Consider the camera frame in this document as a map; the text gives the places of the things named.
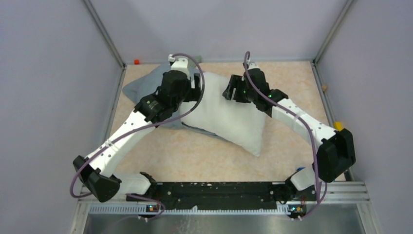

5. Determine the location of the small yellow block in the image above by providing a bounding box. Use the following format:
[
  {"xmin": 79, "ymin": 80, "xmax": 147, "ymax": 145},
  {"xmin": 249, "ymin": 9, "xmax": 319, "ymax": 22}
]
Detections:
[{"xmin": 333, "ymin": 121, "xmax": 344, "ymax": 131}]

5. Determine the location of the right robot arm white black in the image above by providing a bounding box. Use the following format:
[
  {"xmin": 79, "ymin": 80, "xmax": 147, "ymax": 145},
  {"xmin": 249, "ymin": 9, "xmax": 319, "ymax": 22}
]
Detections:
[{"xmin": 222, "ymin": 68, "xmax": 356, "ymax": 201}]

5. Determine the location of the grey-blue and beige pillowcase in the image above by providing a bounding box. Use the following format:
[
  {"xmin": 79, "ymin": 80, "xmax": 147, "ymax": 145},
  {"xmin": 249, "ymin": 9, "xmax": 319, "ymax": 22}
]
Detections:
[{"xmin": 122, "ymin": 62, "xmax": 225, "ymax": 140}]

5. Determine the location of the white pillow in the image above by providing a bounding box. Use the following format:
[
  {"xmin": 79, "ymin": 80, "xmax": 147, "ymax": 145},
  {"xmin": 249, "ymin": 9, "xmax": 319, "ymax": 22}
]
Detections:
[{"xmin": 181, "ymin": 72, "xmax": 266, "ymax": 156}]

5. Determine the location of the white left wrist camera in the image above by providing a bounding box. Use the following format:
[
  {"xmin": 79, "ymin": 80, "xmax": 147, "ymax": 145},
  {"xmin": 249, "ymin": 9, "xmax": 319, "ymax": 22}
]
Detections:
[{"xmin": 168, "ymin": 54, "xmax": 190, "ymax": 78}]

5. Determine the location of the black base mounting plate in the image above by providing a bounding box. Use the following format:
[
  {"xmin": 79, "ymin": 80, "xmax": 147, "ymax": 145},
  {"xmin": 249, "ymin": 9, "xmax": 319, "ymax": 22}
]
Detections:
[{"xmin": 144, "ymin": 182, "xmax": 316, "ymax": 211}]

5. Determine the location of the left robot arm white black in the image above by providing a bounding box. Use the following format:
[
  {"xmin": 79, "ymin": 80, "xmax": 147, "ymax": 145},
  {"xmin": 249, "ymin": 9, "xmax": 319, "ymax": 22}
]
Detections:
[{"xmin": 70, "ymin": 70, "xmax": 205, "ymax": 203}]

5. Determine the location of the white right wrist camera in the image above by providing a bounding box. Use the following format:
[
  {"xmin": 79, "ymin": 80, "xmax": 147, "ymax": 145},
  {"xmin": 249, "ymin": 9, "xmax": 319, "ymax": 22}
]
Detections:
[{"xmin": 246, "ymin": 62, "xmax": 260, "ymax": 70}]

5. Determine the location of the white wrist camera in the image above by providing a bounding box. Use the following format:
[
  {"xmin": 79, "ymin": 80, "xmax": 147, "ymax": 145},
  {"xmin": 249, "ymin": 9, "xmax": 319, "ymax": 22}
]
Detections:
[
  {"xmin": 246, "ymin": 62, "xmax": 260, "ymax": 70},
  {"xmin": 168, "ymin": 54, "xmax": 190, "ymax": 78}
]

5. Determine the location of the aluminium frame rail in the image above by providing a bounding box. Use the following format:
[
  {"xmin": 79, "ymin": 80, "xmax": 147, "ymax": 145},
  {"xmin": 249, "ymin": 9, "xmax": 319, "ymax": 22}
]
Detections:
[{"xmin": 77, "ymin": 180, "xmax": 372, "ymax": 215}]

